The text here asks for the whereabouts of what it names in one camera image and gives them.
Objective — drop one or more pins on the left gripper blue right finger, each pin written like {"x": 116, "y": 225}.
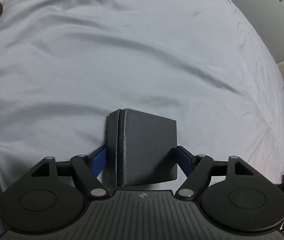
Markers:
{"x": 197, "y": 170}

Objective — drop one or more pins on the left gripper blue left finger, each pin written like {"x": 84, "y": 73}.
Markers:
{"x": 86, "y": 171}

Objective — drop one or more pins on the dark grey square box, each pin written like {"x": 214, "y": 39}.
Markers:
{"x": 138, "y": 148}

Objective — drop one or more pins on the light blue bed sheet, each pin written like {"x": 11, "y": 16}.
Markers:
{"x": 66, "y": 64}

